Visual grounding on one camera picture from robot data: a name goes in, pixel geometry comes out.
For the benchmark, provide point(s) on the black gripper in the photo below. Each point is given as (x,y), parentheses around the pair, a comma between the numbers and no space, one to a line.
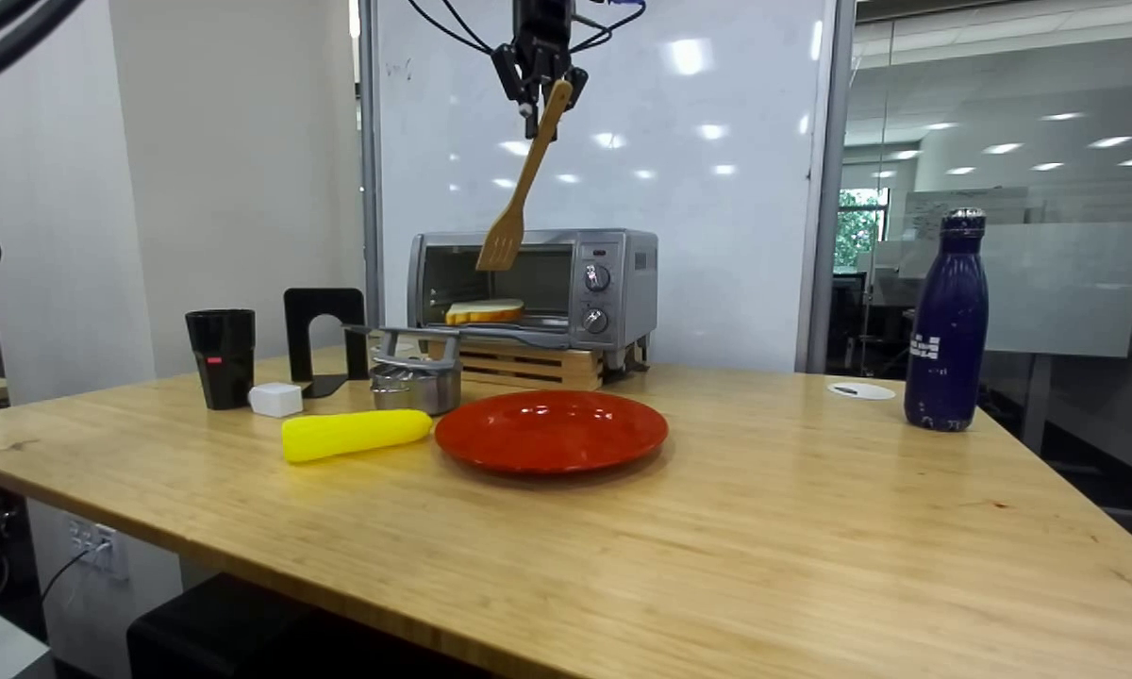
(545,25)

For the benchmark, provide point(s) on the wooden slotted spatula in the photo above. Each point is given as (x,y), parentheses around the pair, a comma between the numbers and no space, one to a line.
(523,190)

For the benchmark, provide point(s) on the white bread slice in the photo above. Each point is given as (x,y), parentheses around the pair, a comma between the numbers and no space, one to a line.
(484,314)

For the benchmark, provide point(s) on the silver toaster oven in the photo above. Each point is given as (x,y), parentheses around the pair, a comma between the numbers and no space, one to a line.
(617,295)

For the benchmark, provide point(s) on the wooden slatted crate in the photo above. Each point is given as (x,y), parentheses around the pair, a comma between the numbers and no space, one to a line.
(531,363)

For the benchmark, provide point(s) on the framed whiteboard panel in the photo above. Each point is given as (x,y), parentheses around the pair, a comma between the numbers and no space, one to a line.
(742,288)

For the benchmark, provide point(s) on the small steel pot with lid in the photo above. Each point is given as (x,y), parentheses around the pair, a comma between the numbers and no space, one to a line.
(411,381)

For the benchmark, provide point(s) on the red plate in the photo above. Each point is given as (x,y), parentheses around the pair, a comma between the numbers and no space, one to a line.
(551,436)

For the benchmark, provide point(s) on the black metal bookend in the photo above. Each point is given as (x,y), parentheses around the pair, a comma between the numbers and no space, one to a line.
(294,332)

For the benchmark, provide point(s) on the yellow toy corn cob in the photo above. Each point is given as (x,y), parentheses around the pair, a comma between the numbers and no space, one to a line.
(355,436)

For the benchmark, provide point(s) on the small white block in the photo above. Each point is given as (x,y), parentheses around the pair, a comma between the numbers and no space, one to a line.
(275,402)

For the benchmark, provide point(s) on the black plastic tumbler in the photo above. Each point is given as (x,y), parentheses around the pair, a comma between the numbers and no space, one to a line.
(219,358)

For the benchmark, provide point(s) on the dark blue water bottle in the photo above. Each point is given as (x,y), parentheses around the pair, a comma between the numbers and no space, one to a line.
(946,342)

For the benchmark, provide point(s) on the white wall power outlet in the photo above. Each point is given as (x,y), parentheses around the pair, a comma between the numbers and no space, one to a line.
(96,548)

